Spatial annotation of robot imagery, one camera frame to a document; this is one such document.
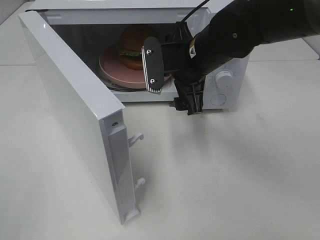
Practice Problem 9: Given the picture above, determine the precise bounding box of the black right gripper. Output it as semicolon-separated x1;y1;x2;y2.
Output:
141;21;208;116

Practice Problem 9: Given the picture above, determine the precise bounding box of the white timer knob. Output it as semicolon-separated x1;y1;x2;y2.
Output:
215;70;234;89

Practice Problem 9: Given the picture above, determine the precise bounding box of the round door release button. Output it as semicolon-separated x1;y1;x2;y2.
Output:
210;94;227;107

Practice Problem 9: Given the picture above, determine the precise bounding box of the burger with lettuce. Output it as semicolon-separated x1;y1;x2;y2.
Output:
115;24;159;70

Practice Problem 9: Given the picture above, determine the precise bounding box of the pink round plate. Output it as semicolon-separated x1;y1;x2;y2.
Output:
98;44;172;90

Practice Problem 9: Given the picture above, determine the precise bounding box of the white microwave door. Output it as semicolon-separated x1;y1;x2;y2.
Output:
18;11;145;223

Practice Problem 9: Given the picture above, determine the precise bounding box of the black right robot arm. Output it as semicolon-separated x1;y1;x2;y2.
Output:
141;0;320;115

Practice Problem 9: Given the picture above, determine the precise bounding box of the glass microwave turntable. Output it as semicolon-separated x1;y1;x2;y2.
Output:
102;80;146;92

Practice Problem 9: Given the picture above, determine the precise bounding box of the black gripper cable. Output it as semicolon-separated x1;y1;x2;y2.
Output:
164;0;211;43

